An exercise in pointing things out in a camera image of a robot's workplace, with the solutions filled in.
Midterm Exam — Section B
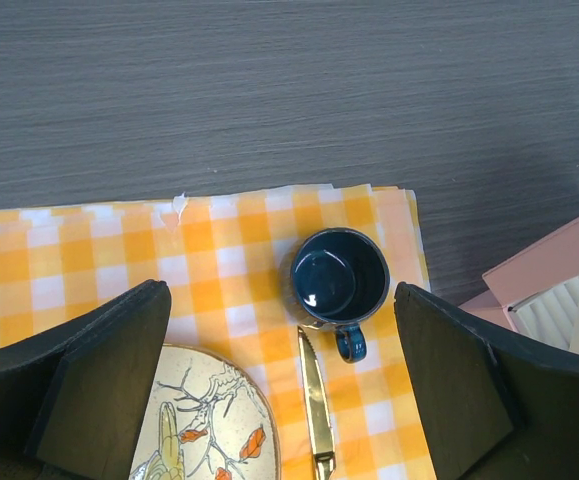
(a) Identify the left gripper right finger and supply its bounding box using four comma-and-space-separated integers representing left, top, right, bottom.
394, 282, 579, 479

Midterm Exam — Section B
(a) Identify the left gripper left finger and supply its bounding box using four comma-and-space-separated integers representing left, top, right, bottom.
0, 280, 171, 479

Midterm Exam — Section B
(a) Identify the pink jewelry box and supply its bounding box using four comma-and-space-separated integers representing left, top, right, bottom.
461, 217, 579, 354

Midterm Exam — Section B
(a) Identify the bird pattern ceramic plate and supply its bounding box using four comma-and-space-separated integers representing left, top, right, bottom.
130, 344, 281, 479

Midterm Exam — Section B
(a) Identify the gold black knife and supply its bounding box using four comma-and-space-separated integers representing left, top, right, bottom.
297, 326, 336, 480

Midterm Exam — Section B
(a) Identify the dark blue mug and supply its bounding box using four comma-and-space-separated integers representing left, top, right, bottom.
280, 227, 390, 363

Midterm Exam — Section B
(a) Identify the yellow checkered cloth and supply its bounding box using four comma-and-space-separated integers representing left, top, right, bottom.
0, 184, 429, 479

